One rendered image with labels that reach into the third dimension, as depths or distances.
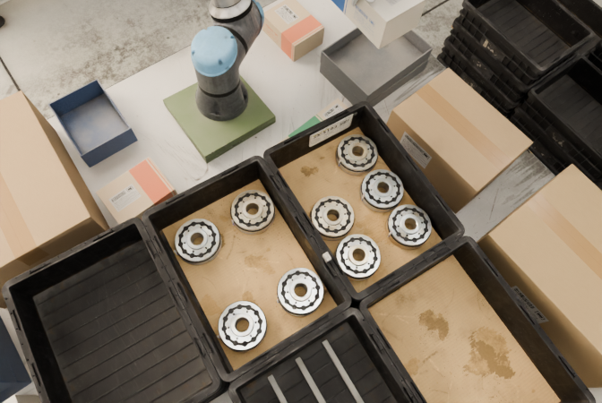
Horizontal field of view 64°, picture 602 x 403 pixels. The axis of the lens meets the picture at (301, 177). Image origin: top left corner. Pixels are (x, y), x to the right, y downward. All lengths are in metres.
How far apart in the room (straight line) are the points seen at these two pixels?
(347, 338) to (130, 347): 0.46
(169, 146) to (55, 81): 1.24
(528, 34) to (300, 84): 1.01
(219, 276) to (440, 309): 0.50
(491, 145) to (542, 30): 0.94
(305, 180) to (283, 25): 0.55
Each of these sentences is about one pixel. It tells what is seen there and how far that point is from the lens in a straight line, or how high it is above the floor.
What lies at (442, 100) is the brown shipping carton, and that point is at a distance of 1.34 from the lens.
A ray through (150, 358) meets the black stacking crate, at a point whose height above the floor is 0.83.
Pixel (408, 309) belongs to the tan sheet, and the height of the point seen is 0.83.
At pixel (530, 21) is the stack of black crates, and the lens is 2.19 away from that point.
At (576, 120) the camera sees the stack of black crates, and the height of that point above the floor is 0.38.
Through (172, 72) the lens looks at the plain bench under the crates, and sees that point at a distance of 1.56.
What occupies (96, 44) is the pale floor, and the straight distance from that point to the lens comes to 2.65.
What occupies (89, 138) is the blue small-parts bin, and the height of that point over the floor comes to 0.70.
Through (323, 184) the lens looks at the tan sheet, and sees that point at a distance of 1.20.
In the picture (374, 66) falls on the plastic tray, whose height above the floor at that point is 0.75.
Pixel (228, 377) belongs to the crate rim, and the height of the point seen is 0.93.
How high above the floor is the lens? 1.92
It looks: 66 degrees down
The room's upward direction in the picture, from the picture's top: 6 degrees clockwise
